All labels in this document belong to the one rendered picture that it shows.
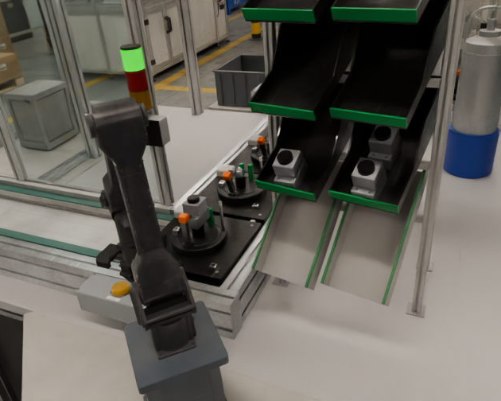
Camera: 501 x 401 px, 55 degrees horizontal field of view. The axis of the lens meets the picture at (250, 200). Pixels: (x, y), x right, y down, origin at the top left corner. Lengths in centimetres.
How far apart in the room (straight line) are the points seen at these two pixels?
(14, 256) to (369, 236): 90
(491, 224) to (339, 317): 59
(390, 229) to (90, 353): 70
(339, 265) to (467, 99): 83
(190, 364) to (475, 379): 56
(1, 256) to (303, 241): 82
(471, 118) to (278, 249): 86
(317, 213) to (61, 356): 64
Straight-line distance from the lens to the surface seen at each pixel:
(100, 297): 113
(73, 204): 157
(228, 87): 316
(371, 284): 100
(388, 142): 91
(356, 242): 102
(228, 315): 105
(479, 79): 164
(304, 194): 90
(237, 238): 120
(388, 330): 113
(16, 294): 141
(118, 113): 70
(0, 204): 176
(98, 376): 111
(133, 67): 122
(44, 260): 132
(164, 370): 80
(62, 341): 121
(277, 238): 106
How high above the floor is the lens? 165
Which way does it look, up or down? 30 degrees down
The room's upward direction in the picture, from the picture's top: 5 degrees counter-clockwise
